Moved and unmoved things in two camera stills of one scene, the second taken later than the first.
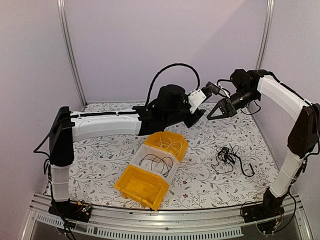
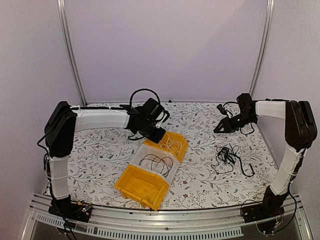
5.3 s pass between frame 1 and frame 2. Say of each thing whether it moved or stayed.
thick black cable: stayed
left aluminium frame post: stayed
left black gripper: moved
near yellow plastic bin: stayed
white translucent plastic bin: stayed
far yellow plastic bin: stayed
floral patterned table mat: stayed
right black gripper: moved
